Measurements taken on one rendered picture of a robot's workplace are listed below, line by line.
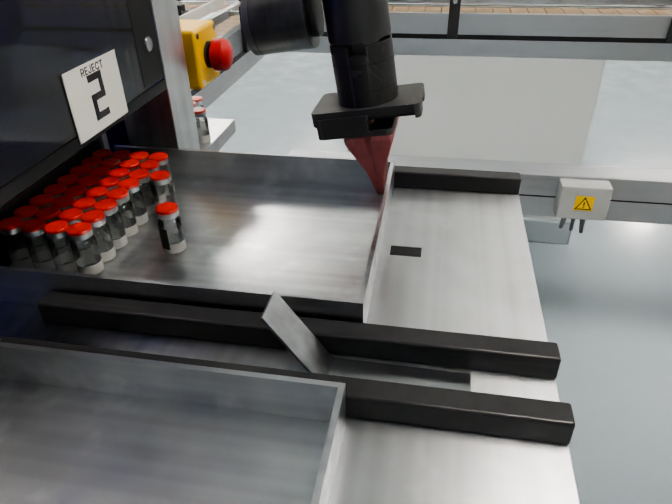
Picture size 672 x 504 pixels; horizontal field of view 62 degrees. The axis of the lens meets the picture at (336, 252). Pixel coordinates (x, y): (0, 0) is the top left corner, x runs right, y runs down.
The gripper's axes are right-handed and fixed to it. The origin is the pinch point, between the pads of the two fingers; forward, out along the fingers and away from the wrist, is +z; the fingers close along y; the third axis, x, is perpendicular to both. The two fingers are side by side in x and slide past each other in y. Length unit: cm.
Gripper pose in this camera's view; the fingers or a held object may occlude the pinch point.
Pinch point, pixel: (380, 184)
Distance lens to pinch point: 58.7
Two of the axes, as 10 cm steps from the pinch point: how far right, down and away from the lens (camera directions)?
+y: -9.7, 0.4, 2.5
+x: -1.9, 5.4, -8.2
